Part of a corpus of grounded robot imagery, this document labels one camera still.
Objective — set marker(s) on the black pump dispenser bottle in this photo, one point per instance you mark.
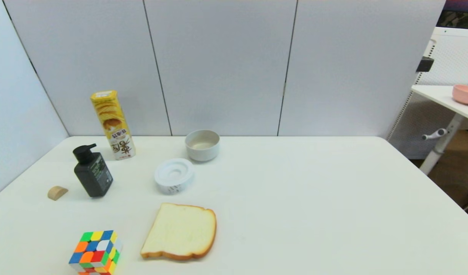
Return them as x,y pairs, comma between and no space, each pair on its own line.
94,177

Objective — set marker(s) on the white ceramic bowl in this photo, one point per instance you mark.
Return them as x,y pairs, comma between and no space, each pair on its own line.
202,151

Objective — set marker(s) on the pink bowl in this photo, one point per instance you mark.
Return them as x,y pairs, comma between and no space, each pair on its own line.
465,96

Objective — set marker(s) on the white bread slice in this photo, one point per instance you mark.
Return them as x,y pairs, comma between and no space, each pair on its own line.
180,233

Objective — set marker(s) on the yellow potato chips carton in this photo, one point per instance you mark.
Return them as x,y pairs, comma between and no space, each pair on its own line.
115,130

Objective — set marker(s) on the multicolour puzzle cube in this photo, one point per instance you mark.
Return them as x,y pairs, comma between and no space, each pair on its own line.
95,252

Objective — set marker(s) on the half-round wooden block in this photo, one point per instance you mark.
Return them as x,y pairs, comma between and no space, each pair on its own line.
57,193

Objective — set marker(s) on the black clamp on panel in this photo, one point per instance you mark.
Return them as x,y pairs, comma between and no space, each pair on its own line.
424,64

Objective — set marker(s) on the white side table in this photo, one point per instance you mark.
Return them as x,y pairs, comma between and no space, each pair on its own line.
438,94

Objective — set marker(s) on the white perforated panel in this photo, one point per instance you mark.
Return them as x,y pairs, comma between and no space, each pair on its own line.
455,57

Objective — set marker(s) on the dark screen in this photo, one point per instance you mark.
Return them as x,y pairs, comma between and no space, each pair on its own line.
461,15

